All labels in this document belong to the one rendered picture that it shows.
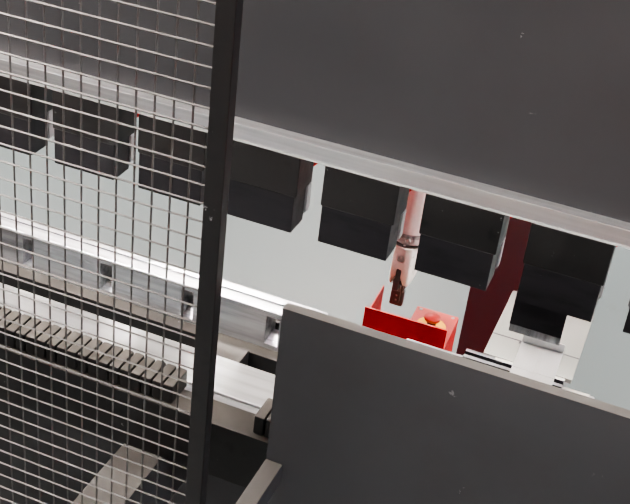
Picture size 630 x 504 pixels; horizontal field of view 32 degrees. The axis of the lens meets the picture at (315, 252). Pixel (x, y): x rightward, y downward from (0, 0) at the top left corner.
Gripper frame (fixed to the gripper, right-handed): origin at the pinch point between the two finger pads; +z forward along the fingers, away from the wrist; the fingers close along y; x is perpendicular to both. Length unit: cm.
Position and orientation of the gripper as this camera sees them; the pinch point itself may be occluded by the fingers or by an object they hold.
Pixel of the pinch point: (397, 296)
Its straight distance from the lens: 272.8
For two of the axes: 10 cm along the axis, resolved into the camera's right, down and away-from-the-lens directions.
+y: 3.3, -3.8, 8.6
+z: -1.3, 8.9, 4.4
